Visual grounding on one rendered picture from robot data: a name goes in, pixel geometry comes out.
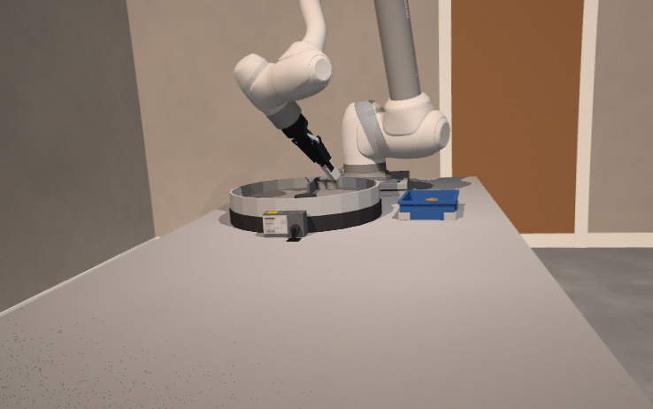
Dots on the blue plastic crate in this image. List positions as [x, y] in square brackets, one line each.
[413, 205]

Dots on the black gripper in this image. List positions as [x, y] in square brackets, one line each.
[308, 143]

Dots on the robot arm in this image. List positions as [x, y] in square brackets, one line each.
[410, 129]

